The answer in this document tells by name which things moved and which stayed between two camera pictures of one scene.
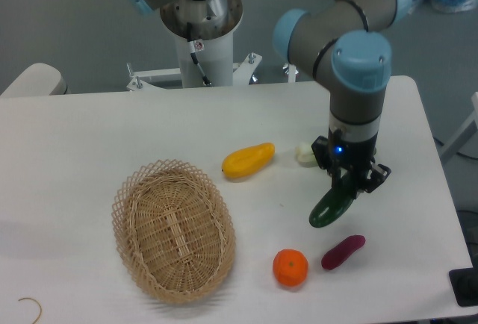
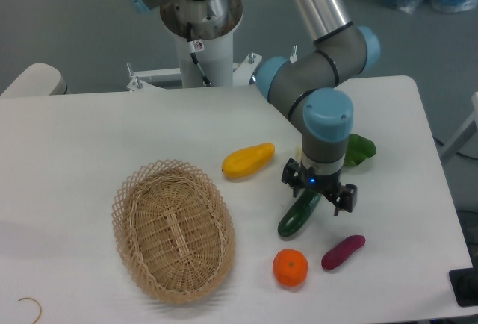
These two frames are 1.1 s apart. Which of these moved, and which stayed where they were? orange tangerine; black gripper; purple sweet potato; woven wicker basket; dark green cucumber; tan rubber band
Moved: black gripper; dark green cucumber
Stayed: woven wicker basket; purple sweet potato; tan rubber band; orange tangerine
